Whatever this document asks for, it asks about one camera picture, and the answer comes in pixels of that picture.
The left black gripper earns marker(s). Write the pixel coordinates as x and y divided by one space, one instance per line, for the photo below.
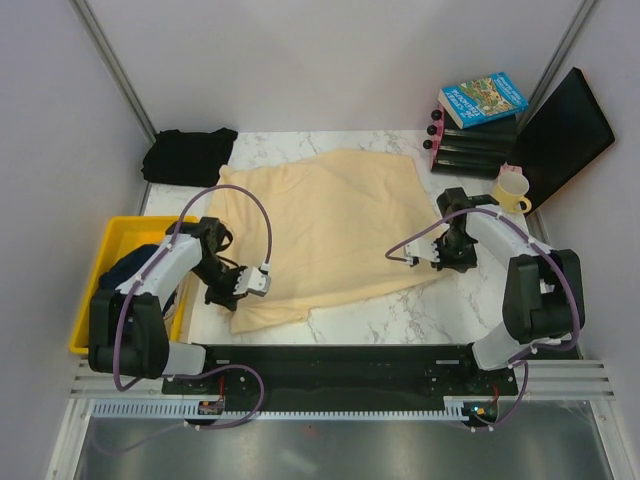
226 298

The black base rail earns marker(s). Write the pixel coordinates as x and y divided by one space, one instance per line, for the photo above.
372 378

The black flat panel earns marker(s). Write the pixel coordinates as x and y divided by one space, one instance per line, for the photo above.
566 133

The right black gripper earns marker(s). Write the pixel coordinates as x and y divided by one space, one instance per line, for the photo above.
469 262

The black box with knobs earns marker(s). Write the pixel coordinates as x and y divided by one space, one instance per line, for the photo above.
479 151

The colourful treehouse book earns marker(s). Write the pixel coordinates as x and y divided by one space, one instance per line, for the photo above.
482 100

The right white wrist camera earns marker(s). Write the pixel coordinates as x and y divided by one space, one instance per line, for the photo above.
421 249

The folded black t-shirt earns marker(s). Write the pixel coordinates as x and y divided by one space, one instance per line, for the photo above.
188 158

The white slotted cable duct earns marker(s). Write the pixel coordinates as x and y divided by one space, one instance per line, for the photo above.
157 409

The yellow plastic bin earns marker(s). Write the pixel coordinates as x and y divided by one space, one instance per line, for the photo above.
122 235

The cream yellow t-shirt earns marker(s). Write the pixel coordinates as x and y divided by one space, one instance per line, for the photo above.
328 221

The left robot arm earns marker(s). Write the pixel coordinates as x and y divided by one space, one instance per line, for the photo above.
127 330

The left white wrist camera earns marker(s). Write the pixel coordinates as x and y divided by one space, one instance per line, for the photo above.
253 281

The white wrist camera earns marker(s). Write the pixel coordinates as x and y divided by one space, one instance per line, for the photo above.
421 249
253 281

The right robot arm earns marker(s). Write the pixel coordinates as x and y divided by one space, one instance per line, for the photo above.
543 303

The yellow ceramic mug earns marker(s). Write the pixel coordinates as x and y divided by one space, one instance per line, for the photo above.
510 191

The small pink box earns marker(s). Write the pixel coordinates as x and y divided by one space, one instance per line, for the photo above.
506 168

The navy blue t-shirt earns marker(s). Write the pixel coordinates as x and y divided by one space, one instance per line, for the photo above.
123 269

